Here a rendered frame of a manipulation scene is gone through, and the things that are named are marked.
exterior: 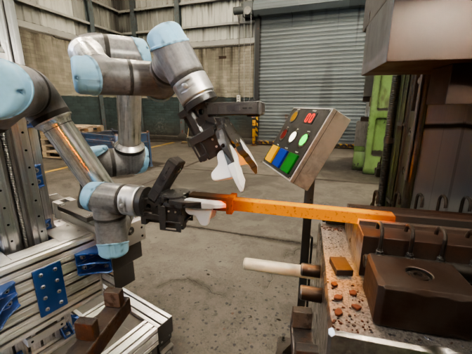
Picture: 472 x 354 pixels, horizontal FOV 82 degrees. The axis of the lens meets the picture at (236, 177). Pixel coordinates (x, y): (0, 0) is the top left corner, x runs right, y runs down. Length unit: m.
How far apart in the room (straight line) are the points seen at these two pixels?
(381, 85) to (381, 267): 5.04
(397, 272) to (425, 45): 0.32
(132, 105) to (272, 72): 7.73
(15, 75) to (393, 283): 0.74
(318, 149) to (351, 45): 7.69
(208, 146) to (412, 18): 0.38
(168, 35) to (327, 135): 0.60
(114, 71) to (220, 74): 8.59
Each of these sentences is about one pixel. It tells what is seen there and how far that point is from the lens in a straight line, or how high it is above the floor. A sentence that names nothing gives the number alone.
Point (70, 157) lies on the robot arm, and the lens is 0.84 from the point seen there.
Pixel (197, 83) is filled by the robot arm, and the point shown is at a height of 1.25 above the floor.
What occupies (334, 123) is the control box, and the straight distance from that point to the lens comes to 0.98.
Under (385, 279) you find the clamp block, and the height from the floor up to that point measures 0.98.
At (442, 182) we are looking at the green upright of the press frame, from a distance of 0.82.
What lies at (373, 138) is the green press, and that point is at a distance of 5.39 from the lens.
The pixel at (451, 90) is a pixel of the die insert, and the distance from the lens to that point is 0.55.
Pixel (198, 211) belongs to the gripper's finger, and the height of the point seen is 0.98.
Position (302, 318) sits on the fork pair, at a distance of 0.32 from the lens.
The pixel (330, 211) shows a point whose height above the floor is 1.01.
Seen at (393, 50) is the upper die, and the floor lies 1.28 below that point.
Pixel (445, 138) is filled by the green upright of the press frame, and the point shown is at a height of 1.13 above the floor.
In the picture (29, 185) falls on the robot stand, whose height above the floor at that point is 0.94.
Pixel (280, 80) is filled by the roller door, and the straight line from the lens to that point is 8.62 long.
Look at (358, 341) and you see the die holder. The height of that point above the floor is 0.91.
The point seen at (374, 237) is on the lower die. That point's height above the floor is 0.99.
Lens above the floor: 1.21
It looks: 15 degrees down
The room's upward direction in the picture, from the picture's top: straight up
